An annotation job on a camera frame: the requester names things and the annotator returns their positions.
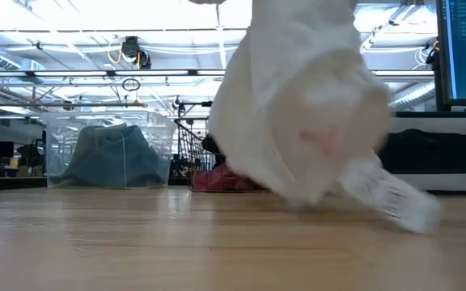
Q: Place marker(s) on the black office chair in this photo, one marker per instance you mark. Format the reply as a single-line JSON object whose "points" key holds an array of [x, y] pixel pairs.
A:
{"points": [[30, 155]]}

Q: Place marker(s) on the black metal stand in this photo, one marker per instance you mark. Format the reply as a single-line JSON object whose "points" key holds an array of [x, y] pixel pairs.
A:
{"points": [[206, 104]]}

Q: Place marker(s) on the maroon cloth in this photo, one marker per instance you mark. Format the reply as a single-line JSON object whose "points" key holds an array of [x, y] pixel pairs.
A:
{"points": [[221, 180]]}

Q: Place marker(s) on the black ceiling device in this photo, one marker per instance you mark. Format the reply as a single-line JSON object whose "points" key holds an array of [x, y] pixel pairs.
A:
{"points": [[130, 47]]}

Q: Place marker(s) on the navy fabric storage bin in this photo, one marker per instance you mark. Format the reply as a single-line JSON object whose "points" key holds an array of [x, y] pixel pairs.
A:
{"points": [[439, 153]]}

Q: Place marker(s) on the black cloth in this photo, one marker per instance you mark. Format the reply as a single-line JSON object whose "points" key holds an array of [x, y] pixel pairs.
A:
{"points": [[210, 147]]}

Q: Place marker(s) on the white lace cloth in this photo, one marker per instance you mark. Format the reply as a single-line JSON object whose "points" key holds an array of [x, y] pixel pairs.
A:
{"points": [[297, 121]]}

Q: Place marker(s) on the clear plastic bin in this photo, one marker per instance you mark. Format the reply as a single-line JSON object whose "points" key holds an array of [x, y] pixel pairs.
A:
{"points": [[55, 133]]}

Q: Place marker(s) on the black aluminium table frame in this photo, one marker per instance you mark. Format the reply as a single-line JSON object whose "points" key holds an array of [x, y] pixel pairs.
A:
{"points": [[10, 184]]}

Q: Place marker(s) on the blue cloth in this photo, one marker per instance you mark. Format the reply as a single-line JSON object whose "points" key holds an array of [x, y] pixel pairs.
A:
{"points": [[140, 161]]}

